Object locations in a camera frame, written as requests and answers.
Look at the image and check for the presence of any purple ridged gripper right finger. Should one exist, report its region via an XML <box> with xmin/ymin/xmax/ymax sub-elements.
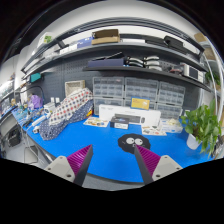
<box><xmin>133</xmin><ymin>144</ymin><xmax>184</xmax><ymax>185</ymax></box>

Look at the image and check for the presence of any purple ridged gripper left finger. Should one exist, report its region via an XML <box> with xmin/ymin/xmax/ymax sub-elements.
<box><xmin>44</xmin><ymin>144</ymin><xmax>94</xmax><ymax>188</ymax></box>

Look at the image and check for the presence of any black round mouse pad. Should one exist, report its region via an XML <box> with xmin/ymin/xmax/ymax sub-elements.
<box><xmin>118</xmin><ymin>133</ymin><xmax>151</xmax><ymax>154</ymax></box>

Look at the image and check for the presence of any blue table mat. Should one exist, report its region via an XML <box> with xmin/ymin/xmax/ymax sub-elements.
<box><xmin>20</xmin><ymin>114</ymin><xmax>214</xmax><ymax>184</ymax></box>

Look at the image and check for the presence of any sticker sheet right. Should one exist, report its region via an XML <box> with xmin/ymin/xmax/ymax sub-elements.
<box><xmin>141</xmin><ymin>126</ymin><xmax>166</xmax><ymax>136</ymax></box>

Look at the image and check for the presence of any sticker sheet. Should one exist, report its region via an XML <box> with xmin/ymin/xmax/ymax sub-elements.
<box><xmin>141</xmin><ymin>126</ymin><xmax>166</xmax><ymax>136</ymax></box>
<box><xmin>84</xmin><ymin>117</ymin><xmax>108</xmax><ymax>127</ymax></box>

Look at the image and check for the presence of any clear plastic package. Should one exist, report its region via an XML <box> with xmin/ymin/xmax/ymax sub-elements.
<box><xmin>162</xmin><ymin>119</ymin><xmax>183</xmax><ymax>133</ymax></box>

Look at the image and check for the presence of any sticker sheet left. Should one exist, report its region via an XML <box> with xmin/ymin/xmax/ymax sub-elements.
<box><xmin>84</xmin><ymin>117</ymin><xmax>108</xmax><ymax>127</ymax></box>

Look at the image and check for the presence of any white keyboard box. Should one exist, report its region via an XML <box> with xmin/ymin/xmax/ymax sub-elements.
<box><xmin>99</xmin><ymin>104</ymin><xmax>161</xmax><ymax>126</ymax></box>

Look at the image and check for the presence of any white plant pot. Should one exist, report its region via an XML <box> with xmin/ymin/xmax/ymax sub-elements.
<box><xmin>187</xmin><ymin>134</ymin><xmax>200</xmax><ymax>150</ymax></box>

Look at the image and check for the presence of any small black box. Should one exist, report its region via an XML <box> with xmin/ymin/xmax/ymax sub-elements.
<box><xmin>110</xmin><ymin>117</ymin><xmax>129</xmax><ymax>129</ymax></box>

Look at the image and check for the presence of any checkered fabric bundle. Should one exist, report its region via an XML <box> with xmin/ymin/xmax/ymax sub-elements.
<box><xmin>39</xmin><ymin>88</ymin><xmax>93</xmax><ymax>140</ymax></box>

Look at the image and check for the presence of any yellow card box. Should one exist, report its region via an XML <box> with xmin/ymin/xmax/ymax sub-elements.
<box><xmin>131</xmin><ymin>98</ymin><xmax>150</xmax><ymax>110</ymax></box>

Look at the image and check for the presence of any right grey drawer cabinet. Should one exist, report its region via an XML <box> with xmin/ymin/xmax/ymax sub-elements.
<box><xmin>156</xmin><ymin>82</ymin><xmax>185</xmax><ymax>119</ymax></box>

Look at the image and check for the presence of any grey drawer cabinet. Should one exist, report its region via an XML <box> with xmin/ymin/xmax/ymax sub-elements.
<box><xmin>156</xmin><ymin>82</ymin><xmax>185</xmax><ymax>119</ymax></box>
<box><xmin>124</xmin><ymin>77</ymin><xmax>159</xmax><ymax>109</ymax></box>
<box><xmin>93</xmin><ymin>77</ymin><xmax>124</xmax><ymax>115</ymax></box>

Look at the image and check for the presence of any green potted plant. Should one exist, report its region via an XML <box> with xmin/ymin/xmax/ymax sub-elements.
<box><xmin>181</xmin><ymin>100</ymin><xmax>221</xmax><ymax>156</ymax></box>

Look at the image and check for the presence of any purple bag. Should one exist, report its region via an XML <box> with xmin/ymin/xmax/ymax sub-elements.
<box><xmin>28</xmin><ymin>95</ymin><xmax>43</xmax><ymax>110</ymax></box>

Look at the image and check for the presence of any middle grey drawer cabinet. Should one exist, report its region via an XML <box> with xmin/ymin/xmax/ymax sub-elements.
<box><xmin>124</xmin><ymin>77</ymin><xmax>159</xmax><ymax>109</ymax></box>

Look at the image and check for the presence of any white woven basket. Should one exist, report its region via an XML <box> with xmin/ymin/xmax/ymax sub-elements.
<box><xmin>65</xmin><ymin>80</ymin><xmax>85</xmax><ymax>96</ymax></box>

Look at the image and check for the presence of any left grey drawer cabinet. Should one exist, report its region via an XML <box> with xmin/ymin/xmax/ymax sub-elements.
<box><xmin>93</xmin><ymin>77</ymin><xmax>124</xmax><ymax>115</ymax></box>

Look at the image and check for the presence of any white appliance on shelf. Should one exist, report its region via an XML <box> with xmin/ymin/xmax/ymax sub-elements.
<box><xmin>182</xmin><ymin>63</ymin><xmax>204</xmax><ymax>83</ymax></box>

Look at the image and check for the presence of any dark blue flat box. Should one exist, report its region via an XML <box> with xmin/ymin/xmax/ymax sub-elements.
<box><xmin>87</xmin><ymin>58</ymin><xmax>124</xmax><ymax>68</ymax></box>

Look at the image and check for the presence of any cardboard box on shelf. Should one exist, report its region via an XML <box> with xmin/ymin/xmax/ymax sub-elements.
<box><xmin>92</xmin><ymin>29</ymin><xmax>120</xmax><ymax>45</ymax></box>

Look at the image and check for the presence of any upper black wall shelf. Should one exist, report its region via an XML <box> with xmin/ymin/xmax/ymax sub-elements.
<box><xmin>21</xmin><ymin>42</ymin><xmax>206</xmax><ymax>76</ymax></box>

